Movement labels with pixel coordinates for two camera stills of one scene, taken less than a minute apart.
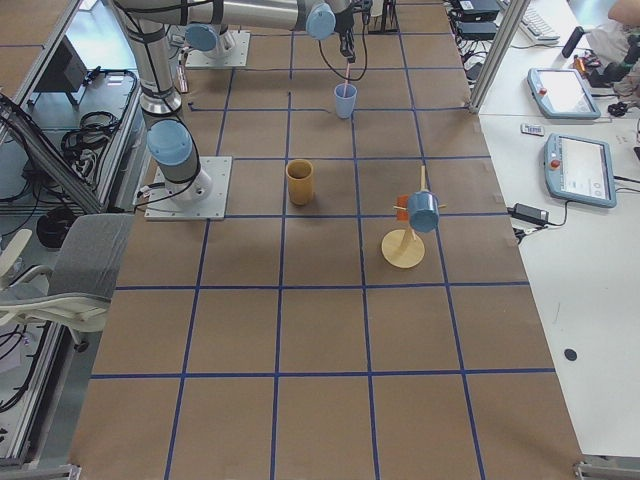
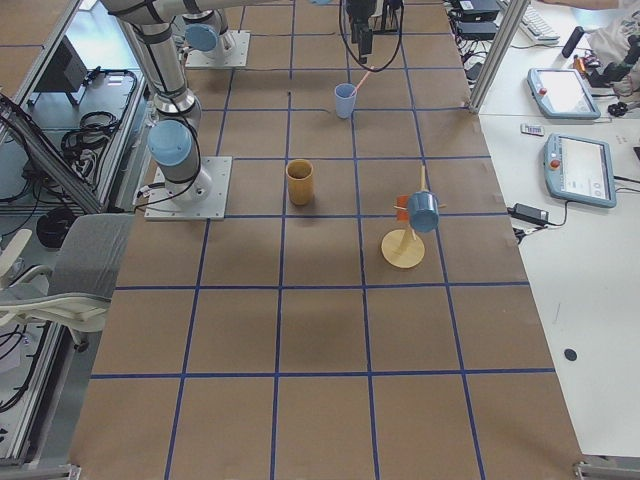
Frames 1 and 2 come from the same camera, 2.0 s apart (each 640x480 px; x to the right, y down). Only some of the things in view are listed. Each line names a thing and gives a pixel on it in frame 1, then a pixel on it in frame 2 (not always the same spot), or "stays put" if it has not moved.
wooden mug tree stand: (400, 248) stays put
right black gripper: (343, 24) -> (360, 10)
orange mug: (403, 214) stays put
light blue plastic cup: (345, 95) stays put
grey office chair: (75, 291) stays put
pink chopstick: (347, 77) -> (362, 81)
